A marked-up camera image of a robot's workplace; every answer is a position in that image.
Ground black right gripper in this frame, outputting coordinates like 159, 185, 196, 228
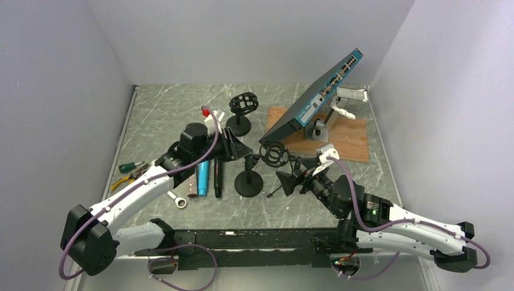
275, 157, 342, 218

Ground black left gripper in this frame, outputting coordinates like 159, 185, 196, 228
194, 128, 253, 164

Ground black microphone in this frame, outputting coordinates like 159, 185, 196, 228
213, 159, 224, 199

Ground black tripod shock mount stand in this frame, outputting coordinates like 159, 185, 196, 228
259, 141, 301, 198

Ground black clip microphone stand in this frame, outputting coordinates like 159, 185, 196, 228
235, 154, 264, 198

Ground blue microphone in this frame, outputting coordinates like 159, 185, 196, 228
196, 161, 210, 197

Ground black round base stand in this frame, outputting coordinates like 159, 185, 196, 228
226, 92, 259, 137

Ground silver head glitter microphone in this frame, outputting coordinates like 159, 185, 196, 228
187, 174, 198, 198

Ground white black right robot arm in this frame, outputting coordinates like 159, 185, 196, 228
276, 154, 481, 273

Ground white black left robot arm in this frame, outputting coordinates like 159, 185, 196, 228
59, 122, 253, 279

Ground wooden board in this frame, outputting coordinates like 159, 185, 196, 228
264, 107, 369, 163

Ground silver ratchet wrench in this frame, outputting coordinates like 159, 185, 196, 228
166, 191, 187, 209

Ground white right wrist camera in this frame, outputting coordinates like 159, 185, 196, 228
312, 143, 339, 175

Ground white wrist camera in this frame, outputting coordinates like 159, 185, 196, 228
312, 143, 339, 175
202, 107, 225, 132

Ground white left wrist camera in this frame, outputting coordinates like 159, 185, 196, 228
202, 107, 225, 132

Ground grey metal bracket stand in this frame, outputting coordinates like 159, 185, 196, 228
304, 85, 369, 142

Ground blue network switch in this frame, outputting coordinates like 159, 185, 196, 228
259, 48, 363, 145

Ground yellow handled pliers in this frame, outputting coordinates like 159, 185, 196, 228
110, 162, 150, 191

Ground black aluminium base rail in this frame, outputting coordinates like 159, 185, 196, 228
129, 227, 352, 270

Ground green handled screwdriver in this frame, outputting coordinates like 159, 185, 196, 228
118, 161, 144, 173

